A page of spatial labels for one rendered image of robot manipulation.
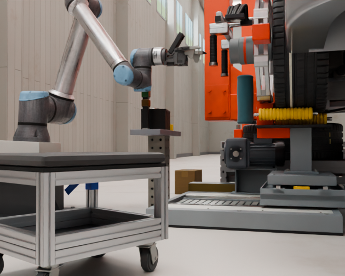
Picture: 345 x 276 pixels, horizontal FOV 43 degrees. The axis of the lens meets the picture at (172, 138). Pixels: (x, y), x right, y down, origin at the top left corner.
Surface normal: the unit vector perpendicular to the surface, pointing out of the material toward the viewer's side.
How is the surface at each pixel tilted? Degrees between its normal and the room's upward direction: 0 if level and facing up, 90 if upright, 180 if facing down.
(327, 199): 90
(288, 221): 90
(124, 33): 90
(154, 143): 90
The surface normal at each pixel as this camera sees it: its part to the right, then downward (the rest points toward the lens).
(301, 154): -0.27, -0.02
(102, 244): 0.74, -0.01
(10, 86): 0.97, 0.00
